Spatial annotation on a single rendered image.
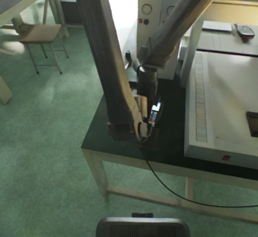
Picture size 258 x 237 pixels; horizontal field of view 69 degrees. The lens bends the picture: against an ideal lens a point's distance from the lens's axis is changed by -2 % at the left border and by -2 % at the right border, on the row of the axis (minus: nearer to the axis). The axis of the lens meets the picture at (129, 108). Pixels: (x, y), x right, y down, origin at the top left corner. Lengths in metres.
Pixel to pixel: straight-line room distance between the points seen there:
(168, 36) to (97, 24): 0.22
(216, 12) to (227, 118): 0.43
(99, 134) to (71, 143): 0.93
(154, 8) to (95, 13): 0.59
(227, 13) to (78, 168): 1.43
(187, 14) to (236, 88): 0.62
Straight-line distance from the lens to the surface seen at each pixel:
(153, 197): 1.39
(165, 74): 1.11
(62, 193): 1.63
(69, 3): 3.07
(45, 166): 1.77
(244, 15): 0.92
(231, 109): 0.92
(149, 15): 0.95
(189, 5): 0.48
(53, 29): 2.45
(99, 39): 0.37
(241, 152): 0.80
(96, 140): 0.87
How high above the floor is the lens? 1.48
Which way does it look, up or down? 49 degrees down
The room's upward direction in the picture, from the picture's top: 2 degrees counter-clockwise
